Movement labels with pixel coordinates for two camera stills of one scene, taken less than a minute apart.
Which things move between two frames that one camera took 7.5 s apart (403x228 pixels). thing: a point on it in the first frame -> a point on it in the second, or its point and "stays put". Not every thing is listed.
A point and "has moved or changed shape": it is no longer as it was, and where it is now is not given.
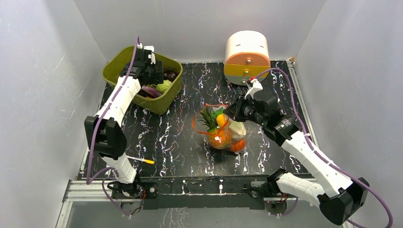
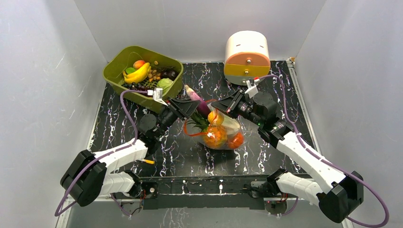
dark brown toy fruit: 169,75 stays put
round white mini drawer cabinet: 246,56 stays put
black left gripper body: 155,73 -> 167,118
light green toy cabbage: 163,87 stays put
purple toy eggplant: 152,91 has moved or changed shape
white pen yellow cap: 146,160 stays put
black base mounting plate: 203,192 stays put
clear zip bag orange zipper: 220,130 has moved or changed shape
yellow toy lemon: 220,119 has moved or changed shape
